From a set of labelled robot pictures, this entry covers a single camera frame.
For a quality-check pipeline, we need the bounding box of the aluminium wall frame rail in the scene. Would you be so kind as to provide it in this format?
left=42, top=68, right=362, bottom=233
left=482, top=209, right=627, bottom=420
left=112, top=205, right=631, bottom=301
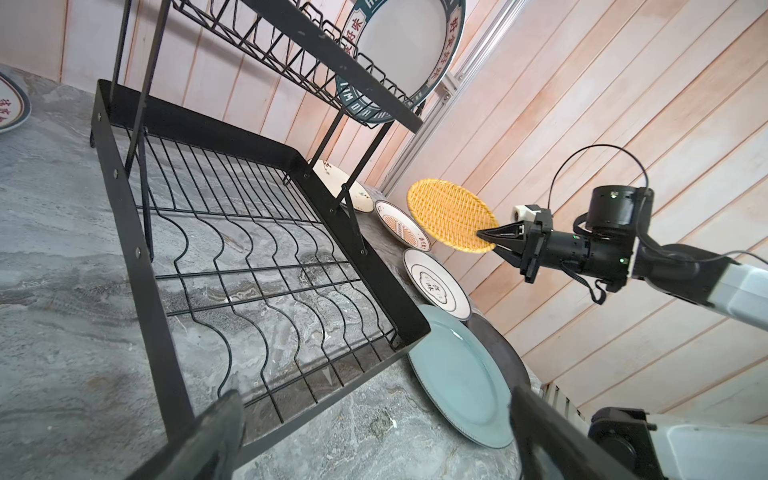
left=376, top=1, right=527, bottom=195

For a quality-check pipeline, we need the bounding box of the white plate dark green rim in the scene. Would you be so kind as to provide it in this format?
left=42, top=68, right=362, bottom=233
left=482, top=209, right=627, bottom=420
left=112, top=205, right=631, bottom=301
left=340, top=0, right=466, bottom=109

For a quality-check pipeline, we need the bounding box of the black round plate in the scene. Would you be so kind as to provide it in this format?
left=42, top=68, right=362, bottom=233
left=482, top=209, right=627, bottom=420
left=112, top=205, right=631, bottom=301
left=465, top=313, right=531, bottom=391

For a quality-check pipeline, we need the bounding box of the black wire dish rack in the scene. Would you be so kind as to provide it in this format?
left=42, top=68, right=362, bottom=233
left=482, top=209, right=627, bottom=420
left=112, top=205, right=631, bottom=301
left=90, top=1, right=430, bottom=469

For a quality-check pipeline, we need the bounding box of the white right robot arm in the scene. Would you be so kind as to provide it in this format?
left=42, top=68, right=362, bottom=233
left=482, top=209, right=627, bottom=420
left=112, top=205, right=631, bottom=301
left=470, top=185, right=767, bottom=479

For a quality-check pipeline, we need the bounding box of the white plate orange sunburst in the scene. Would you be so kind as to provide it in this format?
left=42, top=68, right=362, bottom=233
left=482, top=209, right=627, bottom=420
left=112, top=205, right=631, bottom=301
left=0, top=73, right=31, bottom=133
left=374, top=200, right=431, bottom=252

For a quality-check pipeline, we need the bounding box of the yellow woven plate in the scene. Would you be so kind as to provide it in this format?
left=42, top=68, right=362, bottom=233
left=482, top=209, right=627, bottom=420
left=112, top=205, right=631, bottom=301
left=406, top=179, right=500, bottom=254

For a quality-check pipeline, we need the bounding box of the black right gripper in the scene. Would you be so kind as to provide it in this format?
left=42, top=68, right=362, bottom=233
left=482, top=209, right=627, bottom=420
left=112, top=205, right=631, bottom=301
left=476, top=208, right=553, bottom=284

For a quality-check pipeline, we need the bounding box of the white plate orange sunburst right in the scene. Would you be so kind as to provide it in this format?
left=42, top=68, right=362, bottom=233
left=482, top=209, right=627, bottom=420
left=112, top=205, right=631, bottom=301
left=374, top=200, right=431, bottom=252

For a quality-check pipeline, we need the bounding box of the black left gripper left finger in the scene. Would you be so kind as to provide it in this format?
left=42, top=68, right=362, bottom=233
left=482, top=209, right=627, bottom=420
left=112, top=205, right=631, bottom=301
left=128, top=390, right=245, bottom=479

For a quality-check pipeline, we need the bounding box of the white plate black ring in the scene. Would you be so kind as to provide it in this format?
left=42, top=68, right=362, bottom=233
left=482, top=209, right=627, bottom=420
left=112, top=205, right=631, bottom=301
left=403, top=247, right=473, bottom=322

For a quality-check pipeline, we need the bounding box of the large grey-green plate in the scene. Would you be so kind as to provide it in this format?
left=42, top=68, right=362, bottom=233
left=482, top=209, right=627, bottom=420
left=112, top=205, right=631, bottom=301
left=408, top=305, right=514, bottom=449

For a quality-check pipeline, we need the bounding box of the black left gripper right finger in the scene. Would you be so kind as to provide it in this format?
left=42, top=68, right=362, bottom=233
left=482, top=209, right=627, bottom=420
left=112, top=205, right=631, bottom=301
left=509, top=386, right=635, bottom=479

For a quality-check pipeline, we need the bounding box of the white plate orange sunburst left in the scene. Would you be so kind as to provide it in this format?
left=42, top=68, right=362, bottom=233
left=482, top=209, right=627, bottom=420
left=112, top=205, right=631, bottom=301
left=0, top=73, right=31, bottom=133

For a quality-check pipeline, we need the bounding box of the cream plate with berry sprigs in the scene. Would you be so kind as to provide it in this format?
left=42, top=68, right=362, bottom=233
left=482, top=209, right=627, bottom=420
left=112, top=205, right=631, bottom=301
left=313, top=160, right=374, bottom=213

